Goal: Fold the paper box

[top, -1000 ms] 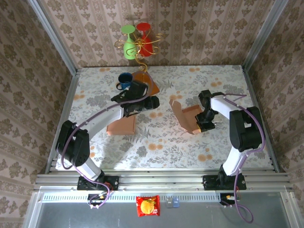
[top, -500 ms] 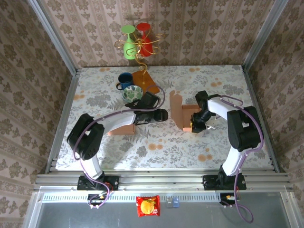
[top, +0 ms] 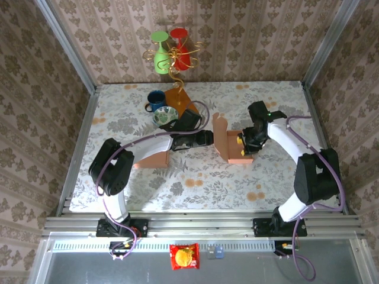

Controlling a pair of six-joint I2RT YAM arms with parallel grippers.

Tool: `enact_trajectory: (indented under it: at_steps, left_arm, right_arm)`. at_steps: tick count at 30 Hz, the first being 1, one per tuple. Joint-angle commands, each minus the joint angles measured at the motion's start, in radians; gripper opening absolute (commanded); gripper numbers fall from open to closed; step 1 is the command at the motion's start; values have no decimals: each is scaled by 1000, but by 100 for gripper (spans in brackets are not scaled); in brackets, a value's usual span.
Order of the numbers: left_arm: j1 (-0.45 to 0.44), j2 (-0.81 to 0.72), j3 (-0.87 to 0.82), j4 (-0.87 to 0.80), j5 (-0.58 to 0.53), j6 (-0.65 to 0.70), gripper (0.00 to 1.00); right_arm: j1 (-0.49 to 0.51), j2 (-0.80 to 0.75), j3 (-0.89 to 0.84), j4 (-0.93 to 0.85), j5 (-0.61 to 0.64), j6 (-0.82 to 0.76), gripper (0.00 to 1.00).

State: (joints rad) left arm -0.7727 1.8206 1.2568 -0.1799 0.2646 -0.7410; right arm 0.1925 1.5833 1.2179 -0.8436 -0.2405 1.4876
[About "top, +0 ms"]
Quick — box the green leaf pattern bowl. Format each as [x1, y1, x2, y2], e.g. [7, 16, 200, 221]
[152, 105, 179, 127]

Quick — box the dark blue mug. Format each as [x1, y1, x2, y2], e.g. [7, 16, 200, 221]
[144, 89, 167, 114]

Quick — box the red wine glass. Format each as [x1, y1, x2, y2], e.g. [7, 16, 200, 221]
[169, 28, 191, 72]

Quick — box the green wine glass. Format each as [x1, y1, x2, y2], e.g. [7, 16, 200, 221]
[150, 31, 174, 75]

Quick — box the black connector block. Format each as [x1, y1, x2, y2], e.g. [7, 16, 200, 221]
[108, 240, 134, 262]
[273, 240, 297, 259]

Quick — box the red snack packet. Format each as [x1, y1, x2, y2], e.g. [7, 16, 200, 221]
[169, 243, 200, 271]

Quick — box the gold wire rack wooden base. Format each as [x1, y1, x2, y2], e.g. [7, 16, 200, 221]
[143, 38, 204, 122]

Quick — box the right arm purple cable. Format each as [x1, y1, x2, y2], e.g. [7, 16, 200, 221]
[285, 115, 346, 281]

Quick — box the aluminium table side rail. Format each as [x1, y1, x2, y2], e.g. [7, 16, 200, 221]
[301, 80, 352, 216]
[55, 85, 103, 216]

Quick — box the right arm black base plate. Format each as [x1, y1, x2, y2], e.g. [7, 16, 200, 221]
[252, 217, 308, 238]

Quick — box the aluminium front rail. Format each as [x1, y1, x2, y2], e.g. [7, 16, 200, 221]
[41, 210, 367, 239]

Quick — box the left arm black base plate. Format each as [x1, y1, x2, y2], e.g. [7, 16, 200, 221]
[95, 218, 149, 238]

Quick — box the perforated metal cable duct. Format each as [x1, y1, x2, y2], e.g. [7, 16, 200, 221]
[50, 238, 278, 253]

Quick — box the aluminium frame post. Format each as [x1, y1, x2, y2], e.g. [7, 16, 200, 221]
[33, 0, 99, 95]
[301, 0, 355, 87]

